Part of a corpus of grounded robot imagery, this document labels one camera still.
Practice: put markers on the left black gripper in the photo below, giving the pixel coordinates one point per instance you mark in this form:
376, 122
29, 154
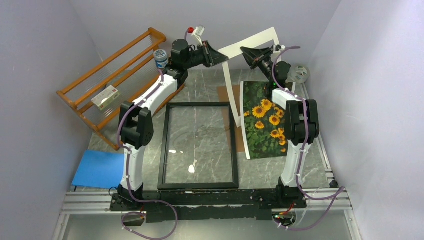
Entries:
213, 57

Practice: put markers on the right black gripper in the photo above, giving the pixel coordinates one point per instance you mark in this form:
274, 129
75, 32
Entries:
254, 57

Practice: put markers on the brown backing board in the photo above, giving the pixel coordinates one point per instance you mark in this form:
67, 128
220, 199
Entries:
224, 97

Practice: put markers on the sunflower photo print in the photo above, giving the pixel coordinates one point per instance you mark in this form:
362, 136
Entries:
262, 122

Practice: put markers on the black picture frame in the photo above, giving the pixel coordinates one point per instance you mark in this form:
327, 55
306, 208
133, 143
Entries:
164, 153

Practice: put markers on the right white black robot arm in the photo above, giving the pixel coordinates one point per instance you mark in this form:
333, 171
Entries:
301, 126

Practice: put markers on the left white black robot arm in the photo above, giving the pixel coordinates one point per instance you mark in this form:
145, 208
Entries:
136, 128

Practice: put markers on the clear tape roll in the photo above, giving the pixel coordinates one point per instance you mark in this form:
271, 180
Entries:
298, 74

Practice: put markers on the blue white jar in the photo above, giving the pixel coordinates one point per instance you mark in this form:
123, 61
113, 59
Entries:
161, 58

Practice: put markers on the orange wooden rack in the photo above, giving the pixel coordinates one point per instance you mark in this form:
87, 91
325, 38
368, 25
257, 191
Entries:
131, 70

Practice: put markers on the white red small box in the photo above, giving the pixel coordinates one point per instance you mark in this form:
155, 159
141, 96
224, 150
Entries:
105, 97

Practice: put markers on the blue paper sheet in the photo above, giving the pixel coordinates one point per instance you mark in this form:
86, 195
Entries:
98, 169

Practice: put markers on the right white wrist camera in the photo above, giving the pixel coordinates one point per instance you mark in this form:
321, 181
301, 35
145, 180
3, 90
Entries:
277, 48

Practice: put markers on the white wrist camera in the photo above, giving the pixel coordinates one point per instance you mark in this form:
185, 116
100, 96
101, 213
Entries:
195, 33
277, 48

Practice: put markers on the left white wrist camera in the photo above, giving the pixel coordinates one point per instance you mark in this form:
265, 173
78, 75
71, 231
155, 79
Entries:
195, 33

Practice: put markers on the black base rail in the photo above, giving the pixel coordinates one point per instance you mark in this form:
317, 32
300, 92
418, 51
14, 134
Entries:
168, 205

